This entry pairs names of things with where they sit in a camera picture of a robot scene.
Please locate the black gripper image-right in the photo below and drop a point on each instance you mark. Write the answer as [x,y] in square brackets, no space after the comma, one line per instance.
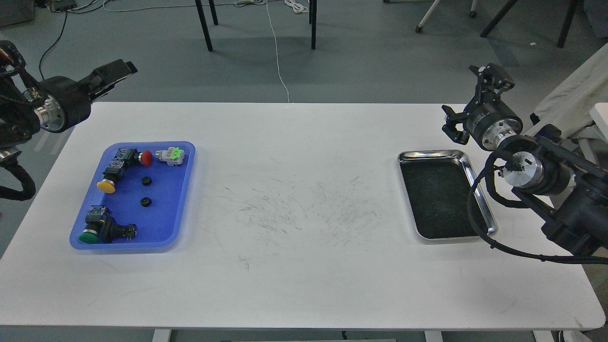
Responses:
[486,118]

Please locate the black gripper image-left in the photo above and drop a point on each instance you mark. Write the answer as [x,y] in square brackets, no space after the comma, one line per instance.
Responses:
[69,102]

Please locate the silver metal tray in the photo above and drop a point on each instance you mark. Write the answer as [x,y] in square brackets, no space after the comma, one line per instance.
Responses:
[437,183]

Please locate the blue plastic tray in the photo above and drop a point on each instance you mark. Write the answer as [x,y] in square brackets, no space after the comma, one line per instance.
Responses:
[157,225]

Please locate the beige cloth cover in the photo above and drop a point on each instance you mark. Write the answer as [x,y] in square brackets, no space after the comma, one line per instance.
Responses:
[568,106]

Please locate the red push button switch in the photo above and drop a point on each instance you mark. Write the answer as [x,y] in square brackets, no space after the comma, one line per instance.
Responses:
[134,156]

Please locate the white green switch block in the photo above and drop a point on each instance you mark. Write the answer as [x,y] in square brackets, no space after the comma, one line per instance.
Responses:
[172,156]

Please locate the yellow push button switch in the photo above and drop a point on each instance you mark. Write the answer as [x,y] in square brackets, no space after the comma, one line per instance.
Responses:
[113,173]

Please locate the green push button switch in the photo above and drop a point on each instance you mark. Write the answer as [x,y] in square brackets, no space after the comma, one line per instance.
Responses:
[101,227]

